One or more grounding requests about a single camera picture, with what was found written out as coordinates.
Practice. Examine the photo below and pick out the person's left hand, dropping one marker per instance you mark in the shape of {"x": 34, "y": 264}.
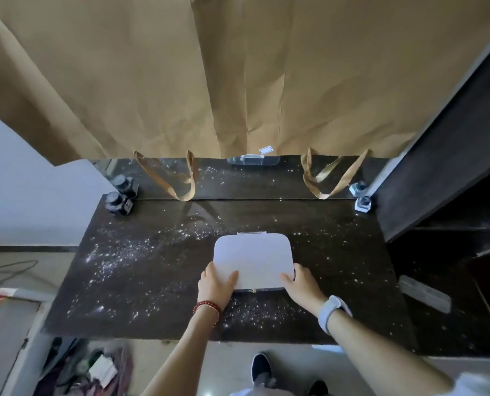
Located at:
{"x": 214, "y": 290}

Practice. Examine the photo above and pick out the person's right hand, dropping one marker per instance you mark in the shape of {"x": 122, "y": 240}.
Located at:
{"x": 307, "y": 290}

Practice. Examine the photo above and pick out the person's right thumb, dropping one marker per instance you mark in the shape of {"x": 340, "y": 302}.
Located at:
{"x": 287, "y": 279}

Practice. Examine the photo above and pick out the person's left thumb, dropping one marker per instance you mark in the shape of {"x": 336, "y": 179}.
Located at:
{"x": 230, "y": 278}

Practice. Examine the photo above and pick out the white plastic lidded box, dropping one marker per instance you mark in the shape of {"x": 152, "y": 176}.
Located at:
{"x": 253, "y": 259}

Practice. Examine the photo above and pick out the person's right forearm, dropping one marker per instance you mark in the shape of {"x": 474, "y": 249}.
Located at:
{"x": 377, "y": 354}

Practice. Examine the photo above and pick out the person's left forearm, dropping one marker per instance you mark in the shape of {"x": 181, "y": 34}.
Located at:
{"x": 183, "y": 354}

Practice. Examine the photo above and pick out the white wrist band watch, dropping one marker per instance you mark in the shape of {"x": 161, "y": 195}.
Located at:
{"x": 331, "y": 311}

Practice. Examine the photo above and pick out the small white sticker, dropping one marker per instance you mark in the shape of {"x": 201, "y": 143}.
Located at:
{"x": 266, "y": 150}

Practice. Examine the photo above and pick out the pile of clothes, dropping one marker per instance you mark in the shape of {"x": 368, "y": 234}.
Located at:
{"x": 84, "y": 367}

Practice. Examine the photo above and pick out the dark wooden cabinet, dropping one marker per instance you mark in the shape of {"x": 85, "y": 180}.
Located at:
{"x": 455, "y": 169}

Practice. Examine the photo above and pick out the white sleeve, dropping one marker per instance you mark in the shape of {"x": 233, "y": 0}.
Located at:
{"x": 478, "y": 385}

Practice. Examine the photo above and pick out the white side cabinet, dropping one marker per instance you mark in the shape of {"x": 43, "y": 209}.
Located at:
{"x": 9, "y": 346}

